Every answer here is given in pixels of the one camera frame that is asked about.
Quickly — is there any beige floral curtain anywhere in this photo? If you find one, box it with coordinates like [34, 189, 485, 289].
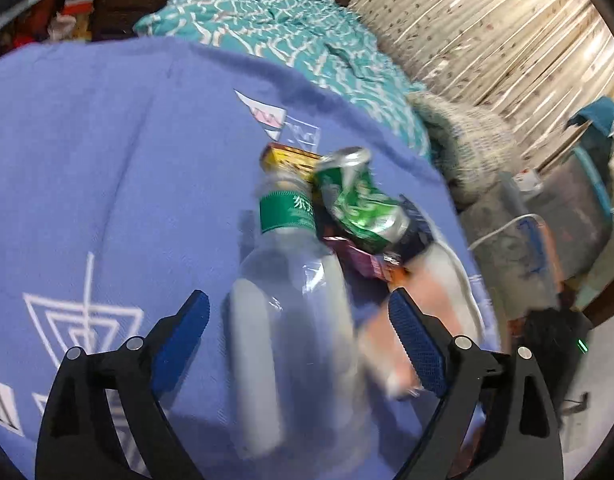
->
[352, 0, 614, 159]

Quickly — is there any clear plastic storage bin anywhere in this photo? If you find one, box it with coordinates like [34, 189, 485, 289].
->
[460, 148, 613, 323]

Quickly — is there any teal patterned quilt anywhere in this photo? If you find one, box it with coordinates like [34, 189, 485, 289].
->
[133, 0, 430, 157]

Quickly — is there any clear plastic water bottle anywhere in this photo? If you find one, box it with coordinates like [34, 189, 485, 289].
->
[229, 170, 370, 469]

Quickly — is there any white charging cable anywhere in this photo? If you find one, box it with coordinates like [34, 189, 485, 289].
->
[467, 211, 546, 252]

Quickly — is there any blue patterned bed sheet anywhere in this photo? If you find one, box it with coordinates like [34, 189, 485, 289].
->
[0, 38, 500, 479]

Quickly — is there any crushed green soda can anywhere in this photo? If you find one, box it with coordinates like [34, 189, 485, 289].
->
[313, 146, 410, 254]

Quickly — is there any grey checked pillow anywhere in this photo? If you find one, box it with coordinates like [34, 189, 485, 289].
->
[408, 91, 522, 206]

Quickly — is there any purple snack wrapper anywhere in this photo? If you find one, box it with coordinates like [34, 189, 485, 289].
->
[322, 236, 408, 284]

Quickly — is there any yellow cardboard box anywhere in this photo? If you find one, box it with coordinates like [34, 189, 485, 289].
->
[260, 142, 321, 183]

